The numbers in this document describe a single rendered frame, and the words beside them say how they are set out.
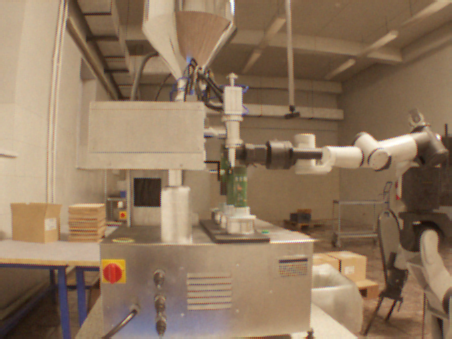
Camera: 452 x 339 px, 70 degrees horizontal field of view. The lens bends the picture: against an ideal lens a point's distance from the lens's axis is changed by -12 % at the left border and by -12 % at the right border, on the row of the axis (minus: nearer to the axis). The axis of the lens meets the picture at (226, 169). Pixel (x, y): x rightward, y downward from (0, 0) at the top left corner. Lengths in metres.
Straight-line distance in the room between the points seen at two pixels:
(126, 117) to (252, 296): 0.49
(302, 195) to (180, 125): 11.20
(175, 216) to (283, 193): 10.97
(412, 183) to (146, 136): 1.10
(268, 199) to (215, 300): 10.81
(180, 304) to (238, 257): 0.17
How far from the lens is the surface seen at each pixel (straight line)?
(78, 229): 2.56
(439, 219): 1.67
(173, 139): 0.82
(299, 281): 0.87
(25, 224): 2.65
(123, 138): 0.83
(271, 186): 11.62
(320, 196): 12.20
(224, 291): 0.83
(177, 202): 0.81
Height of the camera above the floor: 1.15
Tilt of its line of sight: 2 degrees up
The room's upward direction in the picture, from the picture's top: straight up
